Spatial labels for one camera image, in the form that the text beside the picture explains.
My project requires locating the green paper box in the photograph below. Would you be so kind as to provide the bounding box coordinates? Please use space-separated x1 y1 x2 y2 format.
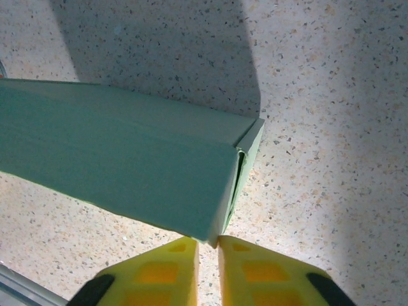
0 78 266 249

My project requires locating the aluminium frame rail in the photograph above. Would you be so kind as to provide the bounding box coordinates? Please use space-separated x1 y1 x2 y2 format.
0 264 71 306

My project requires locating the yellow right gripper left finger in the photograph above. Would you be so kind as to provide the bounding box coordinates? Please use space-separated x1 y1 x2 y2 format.
70 237 200 306

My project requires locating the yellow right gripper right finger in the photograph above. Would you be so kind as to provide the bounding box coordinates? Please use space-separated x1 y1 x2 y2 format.
217 235 357 306

